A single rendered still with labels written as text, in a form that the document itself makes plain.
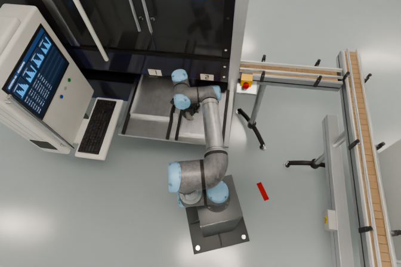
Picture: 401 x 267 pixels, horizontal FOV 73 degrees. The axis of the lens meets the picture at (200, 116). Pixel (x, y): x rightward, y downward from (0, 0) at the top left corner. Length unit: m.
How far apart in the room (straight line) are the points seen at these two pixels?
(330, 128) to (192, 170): 1.44
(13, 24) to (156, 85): 0.87
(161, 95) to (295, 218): 1.51
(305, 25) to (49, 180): 3.26
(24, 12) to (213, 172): 1.17
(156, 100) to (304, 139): 1.54
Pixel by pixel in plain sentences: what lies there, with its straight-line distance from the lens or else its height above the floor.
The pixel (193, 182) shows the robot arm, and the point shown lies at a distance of 1.04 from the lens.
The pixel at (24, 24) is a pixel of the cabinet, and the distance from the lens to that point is 1.56.
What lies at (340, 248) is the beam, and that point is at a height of 0.55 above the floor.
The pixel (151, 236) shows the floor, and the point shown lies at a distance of 2.48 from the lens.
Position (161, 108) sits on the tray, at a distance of 1.81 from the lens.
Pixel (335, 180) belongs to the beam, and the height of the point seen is 0.55.
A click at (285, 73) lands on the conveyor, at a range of 1.89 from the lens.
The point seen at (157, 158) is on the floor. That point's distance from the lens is 2.62.
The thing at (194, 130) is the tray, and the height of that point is 0.88.
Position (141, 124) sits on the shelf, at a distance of 1.78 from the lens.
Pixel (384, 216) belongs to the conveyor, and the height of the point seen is 0.96.
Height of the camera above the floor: 2.42
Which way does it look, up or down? 62 degrees down
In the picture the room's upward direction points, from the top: 4 degrees counter-clockwise
